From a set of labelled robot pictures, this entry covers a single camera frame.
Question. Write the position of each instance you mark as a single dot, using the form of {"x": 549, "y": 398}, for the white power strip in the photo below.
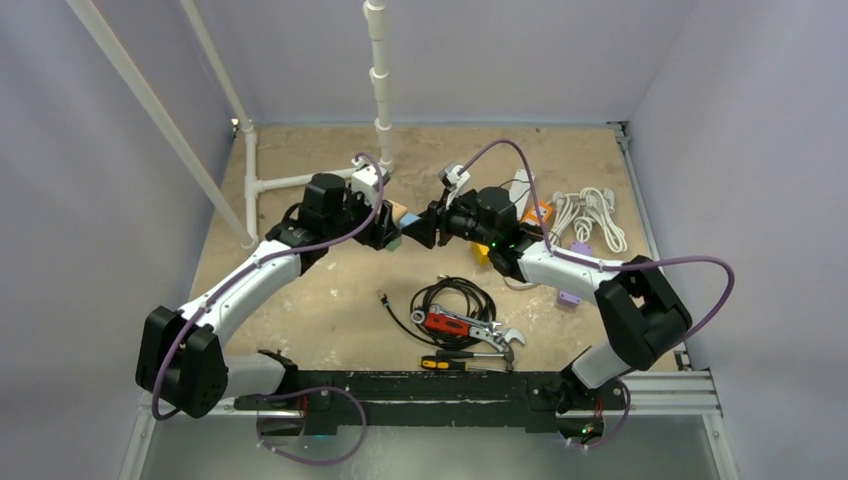
{"x": 519, "y": 190}

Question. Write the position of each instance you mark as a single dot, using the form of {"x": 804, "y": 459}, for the blue plug adapter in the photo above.
{"x": 407, "y": 220}

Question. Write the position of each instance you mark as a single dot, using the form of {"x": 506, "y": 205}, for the green cube adapter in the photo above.
{"x": 394, "y": 244}

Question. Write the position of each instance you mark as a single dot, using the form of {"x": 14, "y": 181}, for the red adjustable wrench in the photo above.
{"x": 439, "y": 319}

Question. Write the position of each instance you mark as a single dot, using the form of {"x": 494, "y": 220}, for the white PVC pipe frame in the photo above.
{"x": 91, "y": 17}

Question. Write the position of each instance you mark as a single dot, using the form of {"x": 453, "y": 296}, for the aluminium rail frame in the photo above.
{"x": 675, "y": 390}

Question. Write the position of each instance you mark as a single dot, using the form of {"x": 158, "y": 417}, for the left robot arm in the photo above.
{"x": 181, "y": 359}

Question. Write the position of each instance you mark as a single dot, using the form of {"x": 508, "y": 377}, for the yellow cube socket adapter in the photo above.
{"x": 480, "y": 254}

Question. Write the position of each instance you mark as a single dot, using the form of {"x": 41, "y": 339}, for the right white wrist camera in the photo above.
{"x": 454, "y": 179}

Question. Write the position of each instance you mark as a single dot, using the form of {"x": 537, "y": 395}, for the yellow black screwdriver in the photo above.
{"x": 436, "y": 363}

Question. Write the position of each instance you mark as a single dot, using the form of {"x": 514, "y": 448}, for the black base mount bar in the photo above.
{"x": 536, "y": 402}

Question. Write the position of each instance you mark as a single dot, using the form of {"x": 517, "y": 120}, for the wooden cube adapter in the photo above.
{"x": 398, "y": 211}

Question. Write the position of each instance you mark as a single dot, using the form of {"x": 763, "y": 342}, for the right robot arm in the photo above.
{"x": 642, "y": 315}

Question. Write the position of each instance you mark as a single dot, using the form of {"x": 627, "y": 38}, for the small claw hammer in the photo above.
{"x": 506, "y": 356}

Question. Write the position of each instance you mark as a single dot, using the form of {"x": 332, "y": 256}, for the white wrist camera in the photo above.
{"x": 454, "y": 179}
{"x": 364, "y": 180}

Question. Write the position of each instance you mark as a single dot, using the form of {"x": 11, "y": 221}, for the purple power strip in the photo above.
{"x": 565, "y": 298}

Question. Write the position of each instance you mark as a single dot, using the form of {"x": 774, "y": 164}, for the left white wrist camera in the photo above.
{"x": 364, "y": 180}

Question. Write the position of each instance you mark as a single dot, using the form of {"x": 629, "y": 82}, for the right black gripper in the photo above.
{"x": 443, "y": 221}

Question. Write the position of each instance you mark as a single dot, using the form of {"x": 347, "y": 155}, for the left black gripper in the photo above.
{"x": 382, "y": 231}

